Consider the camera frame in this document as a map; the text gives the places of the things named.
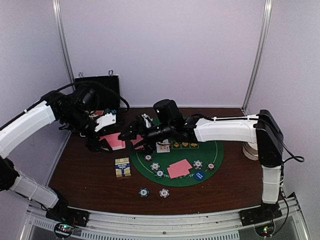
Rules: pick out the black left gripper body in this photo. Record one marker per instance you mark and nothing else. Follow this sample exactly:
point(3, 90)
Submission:
point(89, 141)

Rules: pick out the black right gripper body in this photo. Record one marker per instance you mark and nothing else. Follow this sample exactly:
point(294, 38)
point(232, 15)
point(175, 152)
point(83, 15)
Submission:
point(154, 135)

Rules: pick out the dealt card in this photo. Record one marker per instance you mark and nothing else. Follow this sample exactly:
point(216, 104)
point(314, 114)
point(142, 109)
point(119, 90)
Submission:
point(136, 144)

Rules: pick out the pink playing cards pile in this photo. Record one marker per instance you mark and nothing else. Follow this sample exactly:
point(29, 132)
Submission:
point(114, 142)

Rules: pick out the brown chip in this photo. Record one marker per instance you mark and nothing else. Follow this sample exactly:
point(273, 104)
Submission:
point(211, 166)
point(148, 157)

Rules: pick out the blue beige chip mat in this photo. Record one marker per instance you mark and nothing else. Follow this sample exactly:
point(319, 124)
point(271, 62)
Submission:
point(197, 164)
point(155, 166)

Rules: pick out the blue green chip mat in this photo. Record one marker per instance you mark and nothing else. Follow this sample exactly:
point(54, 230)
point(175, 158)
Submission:
point(159, 173)

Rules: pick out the face-down card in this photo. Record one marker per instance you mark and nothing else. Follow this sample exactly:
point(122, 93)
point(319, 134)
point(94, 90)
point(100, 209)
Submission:
point(182, 163)
point(177, 172)

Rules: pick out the blue beige 10 chip stack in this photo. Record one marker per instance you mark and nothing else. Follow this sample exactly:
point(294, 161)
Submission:
point(164, 193)

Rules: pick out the blue small blind button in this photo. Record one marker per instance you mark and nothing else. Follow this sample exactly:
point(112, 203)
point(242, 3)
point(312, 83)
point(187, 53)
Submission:
point(199, 176)

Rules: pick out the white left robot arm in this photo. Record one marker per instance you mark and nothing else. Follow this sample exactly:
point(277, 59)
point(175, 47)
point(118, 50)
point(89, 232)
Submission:
point(69, 105)

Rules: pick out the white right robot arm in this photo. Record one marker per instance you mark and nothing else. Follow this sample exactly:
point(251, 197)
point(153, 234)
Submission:
point(260, 129)

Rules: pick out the boxed playing card deck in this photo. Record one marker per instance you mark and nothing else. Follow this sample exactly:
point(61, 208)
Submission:
point(97, 113)

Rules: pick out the teal blue chip stack in case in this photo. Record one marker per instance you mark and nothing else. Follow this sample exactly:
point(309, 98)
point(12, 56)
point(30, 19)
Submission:
point(110, 111)

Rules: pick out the open card deck box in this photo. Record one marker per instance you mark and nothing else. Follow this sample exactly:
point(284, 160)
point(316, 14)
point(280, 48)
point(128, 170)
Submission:
point(122, 167)

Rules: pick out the green round poker mat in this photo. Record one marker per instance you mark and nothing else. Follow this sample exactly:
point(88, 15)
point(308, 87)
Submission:
point(207, 152)

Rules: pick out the black poker chip case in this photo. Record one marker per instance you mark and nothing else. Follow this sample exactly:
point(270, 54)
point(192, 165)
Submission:
point(104, 100)

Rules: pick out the blue green 50 chip stack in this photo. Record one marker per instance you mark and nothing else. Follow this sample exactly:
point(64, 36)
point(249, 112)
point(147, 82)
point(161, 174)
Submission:
point(143, 192)

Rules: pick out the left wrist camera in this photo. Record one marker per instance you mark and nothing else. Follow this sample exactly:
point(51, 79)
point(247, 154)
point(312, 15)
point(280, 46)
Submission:
point(104, 121)

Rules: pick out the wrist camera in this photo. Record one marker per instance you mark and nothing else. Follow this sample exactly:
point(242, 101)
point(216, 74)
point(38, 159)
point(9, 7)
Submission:
point(104, 121)
point(168, 115)

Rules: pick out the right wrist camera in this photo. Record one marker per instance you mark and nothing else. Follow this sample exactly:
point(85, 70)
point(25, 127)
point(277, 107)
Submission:
point(168, 115)

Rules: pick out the aluminium front rail base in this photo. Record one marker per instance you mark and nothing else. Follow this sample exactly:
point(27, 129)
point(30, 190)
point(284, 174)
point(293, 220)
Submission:
point(223, 225)

